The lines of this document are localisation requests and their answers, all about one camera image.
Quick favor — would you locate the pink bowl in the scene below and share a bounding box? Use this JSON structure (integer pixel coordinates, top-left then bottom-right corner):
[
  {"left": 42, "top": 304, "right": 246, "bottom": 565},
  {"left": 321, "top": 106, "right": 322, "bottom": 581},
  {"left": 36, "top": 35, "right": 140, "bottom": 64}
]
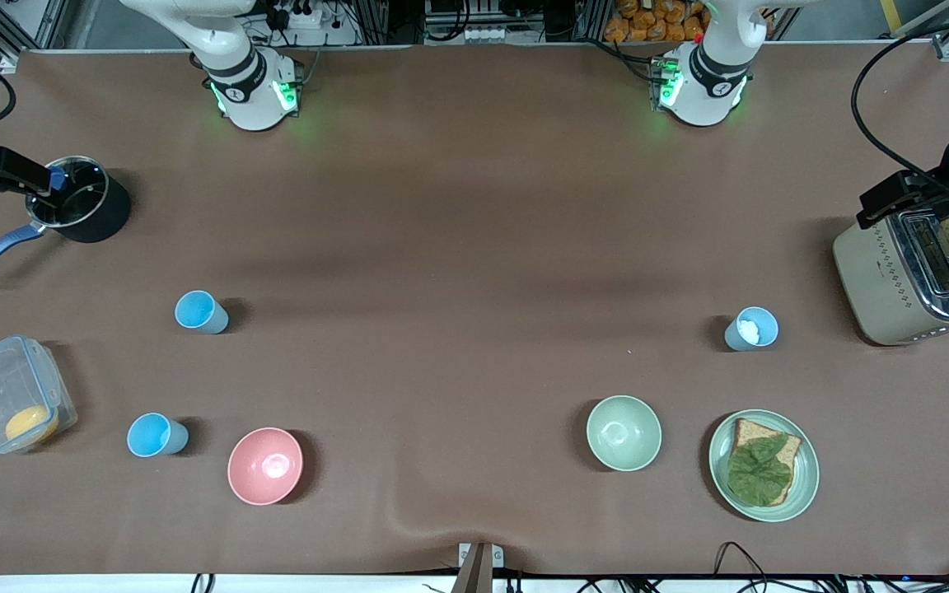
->
[{"left": 227, "top": 427, "right": 305, "bottom": 507}]

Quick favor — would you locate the black looped cable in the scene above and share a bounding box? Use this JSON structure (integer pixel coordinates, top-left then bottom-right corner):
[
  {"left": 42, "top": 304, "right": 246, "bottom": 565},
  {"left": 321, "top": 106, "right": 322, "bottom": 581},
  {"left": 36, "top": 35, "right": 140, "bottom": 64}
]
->
[{"left": 713, "top": 541, "right": 774, "bottom": 593}]

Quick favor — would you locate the brown bread slice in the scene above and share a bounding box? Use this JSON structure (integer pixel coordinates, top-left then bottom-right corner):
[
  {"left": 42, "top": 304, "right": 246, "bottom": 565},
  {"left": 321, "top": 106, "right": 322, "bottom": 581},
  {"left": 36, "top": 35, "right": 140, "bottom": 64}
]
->
[{"left": 728, "top": 418, "right": 804, "bottom": 507}]

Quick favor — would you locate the pale green bowl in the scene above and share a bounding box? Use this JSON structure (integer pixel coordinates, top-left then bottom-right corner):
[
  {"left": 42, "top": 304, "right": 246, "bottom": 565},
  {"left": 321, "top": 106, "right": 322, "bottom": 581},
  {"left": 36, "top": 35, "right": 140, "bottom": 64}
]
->
[{"left": 586, "top": 395, "right": 663, "bottom": 473}]

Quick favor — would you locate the beige and chrome toaster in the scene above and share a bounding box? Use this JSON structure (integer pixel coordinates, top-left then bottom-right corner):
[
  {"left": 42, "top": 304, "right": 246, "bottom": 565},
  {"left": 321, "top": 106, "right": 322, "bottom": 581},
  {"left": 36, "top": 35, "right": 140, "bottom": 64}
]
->
[{"left": 833, "top": 206, "right": 949, "bottom": 348}]

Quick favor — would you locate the pale green plate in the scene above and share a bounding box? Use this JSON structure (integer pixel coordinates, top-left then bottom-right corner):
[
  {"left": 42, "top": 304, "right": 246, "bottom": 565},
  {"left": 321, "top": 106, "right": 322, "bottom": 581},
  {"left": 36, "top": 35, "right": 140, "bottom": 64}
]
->
[{"left": 708, "top": 409, "right": 820, "bottom": 524}]

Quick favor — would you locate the white power strip with plugs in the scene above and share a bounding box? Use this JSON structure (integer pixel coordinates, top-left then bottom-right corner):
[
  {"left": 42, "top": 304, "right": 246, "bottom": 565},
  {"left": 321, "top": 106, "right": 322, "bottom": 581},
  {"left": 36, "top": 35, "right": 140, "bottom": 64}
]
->
[{"left": 271, "top": 0, "right": 325, "bottom": 30}]

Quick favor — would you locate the bag of orange snacks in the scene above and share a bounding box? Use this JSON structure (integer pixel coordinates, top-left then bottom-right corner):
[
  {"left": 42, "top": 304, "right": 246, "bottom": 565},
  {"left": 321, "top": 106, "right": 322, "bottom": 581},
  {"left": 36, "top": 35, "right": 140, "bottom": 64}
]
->
[{"left": 603, "top": 0, "right": 708, "bottom": 44}]

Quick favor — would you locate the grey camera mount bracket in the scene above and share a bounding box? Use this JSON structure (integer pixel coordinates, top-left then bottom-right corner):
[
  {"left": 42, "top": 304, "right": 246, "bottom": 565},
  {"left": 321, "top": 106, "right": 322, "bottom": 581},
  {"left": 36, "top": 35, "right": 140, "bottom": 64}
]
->
[{"left": 458, "top": 542, "right": 505, "bottom": 593}]

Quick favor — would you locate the black pot with blue handle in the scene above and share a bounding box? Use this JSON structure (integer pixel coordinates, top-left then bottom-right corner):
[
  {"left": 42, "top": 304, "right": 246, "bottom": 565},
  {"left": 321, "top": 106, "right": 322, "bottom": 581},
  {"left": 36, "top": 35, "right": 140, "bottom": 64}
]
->
[{"left": 0, "top": 155, "right": 132, "bottom": 284}]

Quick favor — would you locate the orange round food piece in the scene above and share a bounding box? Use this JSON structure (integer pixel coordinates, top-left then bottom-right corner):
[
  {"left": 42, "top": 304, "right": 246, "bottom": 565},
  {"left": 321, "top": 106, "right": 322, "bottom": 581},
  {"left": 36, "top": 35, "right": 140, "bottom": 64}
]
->
[{"left": 5, "top": 405, "right": 60, "bottom": 446}]

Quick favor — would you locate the green lettuce leaf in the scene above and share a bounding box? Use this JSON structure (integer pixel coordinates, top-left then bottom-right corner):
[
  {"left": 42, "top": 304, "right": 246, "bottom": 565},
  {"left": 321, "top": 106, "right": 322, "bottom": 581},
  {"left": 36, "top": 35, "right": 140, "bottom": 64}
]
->
[{"left": 727, "top": 435, "right": 795, "bottom": 507}]

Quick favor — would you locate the blue plastic cup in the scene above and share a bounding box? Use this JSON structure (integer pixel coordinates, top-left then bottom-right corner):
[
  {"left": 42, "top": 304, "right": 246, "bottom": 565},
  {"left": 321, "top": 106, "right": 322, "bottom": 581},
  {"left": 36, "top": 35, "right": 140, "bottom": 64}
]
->
[
  {"left": 724, "top": 306, "right": 780, "bottom": 353},
  {"left": 127, "top": 412, "right": 190, "bottom": 459},
  {"left": 175, "top": 290, "right": 230, "bottom": 335}
]

